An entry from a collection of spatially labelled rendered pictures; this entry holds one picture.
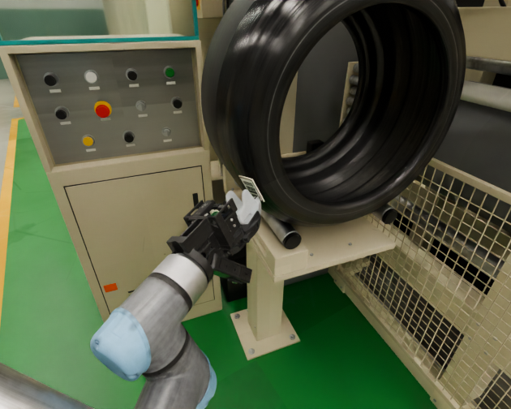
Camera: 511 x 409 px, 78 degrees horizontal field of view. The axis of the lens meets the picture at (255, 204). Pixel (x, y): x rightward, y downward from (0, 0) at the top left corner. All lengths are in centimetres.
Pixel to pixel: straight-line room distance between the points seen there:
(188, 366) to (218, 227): 19
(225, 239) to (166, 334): 16
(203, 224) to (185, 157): 75
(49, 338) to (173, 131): 121
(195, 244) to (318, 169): 60
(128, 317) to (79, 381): 131
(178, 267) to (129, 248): 94
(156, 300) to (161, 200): 88
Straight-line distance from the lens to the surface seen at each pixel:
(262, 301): 143
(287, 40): 55
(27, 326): 204
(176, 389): 46
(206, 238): 48
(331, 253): 86
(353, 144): 101
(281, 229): 74
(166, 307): 43
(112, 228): 132
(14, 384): 41
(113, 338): 41
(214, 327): 170
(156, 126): 121
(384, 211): 86
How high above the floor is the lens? 135
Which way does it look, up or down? 32 degrees down
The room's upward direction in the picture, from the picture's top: straight up
